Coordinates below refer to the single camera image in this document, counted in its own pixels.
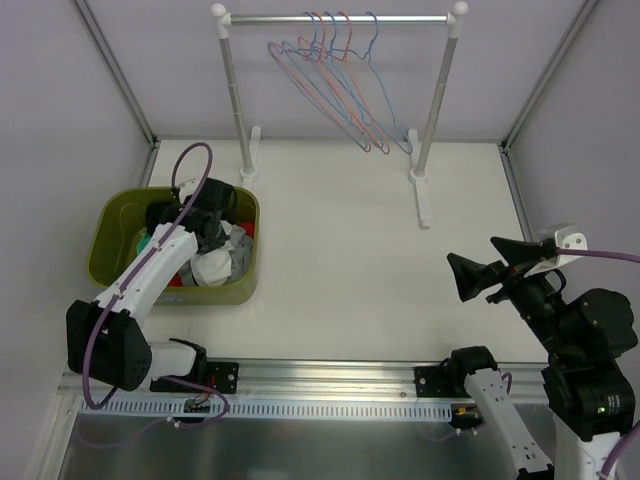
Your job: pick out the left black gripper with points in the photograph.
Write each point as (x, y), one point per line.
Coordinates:
(201, 222)

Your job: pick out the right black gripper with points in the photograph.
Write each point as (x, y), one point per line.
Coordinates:
(503, 277)

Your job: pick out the black tank top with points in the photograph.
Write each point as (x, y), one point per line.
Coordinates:
(160, 213)

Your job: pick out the white tank top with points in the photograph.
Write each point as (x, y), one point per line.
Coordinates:
(214, 268)

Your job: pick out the grey tank top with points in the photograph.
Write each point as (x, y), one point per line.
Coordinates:
(242, 255)

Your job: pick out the green tank top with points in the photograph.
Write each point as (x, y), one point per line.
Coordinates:
(142, 243)

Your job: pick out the red tank top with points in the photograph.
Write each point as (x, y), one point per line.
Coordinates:
(247, 230)

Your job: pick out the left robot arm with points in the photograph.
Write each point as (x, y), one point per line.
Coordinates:
(105, 341)

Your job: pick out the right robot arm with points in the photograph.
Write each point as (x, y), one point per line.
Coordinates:
(592, 402)

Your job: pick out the light blue hanger rack end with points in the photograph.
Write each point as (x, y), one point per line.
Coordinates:
(401, 140)

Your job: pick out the white and silver clothes rack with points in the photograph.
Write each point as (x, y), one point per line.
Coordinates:
(249, 138)

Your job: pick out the olive green plastic basket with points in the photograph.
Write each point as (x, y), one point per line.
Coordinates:
(120, 227)

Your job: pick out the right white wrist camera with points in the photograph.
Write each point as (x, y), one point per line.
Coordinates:
(554, 238)

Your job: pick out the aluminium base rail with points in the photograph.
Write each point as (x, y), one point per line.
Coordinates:
(343, 380)

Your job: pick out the white slotted cable duct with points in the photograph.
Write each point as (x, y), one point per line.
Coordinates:
(261, 408)

